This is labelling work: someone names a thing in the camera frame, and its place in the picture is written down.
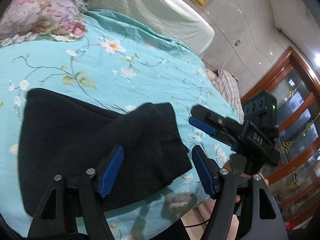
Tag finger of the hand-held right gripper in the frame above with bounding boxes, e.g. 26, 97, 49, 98
188, 104, 244, 140
217, 132, 239, 153

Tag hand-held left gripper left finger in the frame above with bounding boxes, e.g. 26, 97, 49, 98
27, 144, 125, 240

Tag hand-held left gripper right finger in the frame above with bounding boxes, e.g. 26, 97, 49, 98
192, 145, 289, 240

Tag black pants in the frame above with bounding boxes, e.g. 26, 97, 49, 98
18, 88, 193, 217

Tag person's right hand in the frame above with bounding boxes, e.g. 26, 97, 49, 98
223, 160, 270, 215

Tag wooden glass door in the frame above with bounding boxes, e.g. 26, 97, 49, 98
240, 46, 320, 228

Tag plaid cloth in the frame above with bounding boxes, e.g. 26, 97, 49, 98
211, 69, 244, 123

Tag turquoise floral blanket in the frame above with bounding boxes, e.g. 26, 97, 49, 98
0, 10, 244, 238

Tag pink floral pillow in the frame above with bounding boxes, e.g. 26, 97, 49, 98
0, 0, 88, 47

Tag black cable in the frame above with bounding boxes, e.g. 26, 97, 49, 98
183, 216, 211, 228

